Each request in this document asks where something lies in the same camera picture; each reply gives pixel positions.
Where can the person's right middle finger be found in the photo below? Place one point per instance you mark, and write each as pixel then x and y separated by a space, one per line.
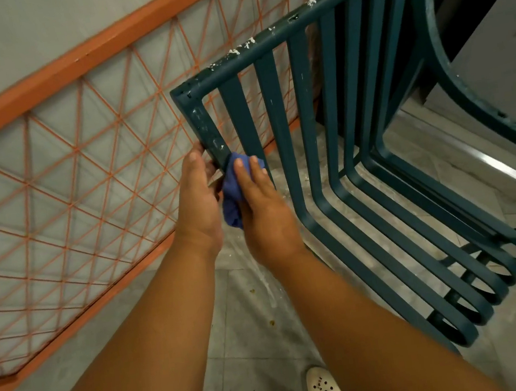
pixel 257 178

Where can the person's left hand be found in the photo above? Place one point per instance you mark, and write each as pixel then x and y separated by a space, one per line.
pixel 197 201

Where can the blue cleaning cloth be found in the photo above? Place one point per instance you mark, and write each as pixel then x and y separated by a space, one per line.
pixel 234 196

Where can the metal door threshold strip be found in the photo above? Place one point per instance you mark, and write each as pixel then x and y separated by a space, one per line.
pixel 482 156

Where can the person's right forearm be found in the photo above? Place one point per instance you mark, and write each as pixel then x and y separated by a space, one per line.
pixel 378 338

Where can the teal metal slatted chair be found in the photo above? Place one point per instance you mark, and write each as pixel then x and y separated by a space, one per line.
pixel 351 141

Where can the person's left fingers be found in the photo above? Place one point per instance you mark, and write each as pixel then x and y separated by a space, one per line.
pixel 203 162

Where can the orange metal mesh railing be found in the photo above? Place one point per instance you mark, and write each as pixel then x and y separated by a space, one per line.
pixel 72 171

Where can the person's left forearm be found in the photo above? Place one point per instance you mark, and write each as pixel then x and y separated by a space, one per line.
pixel 132 354

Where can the person's right hand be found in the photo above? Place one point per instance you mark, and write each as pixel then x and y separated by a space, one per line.
pixel 266 220

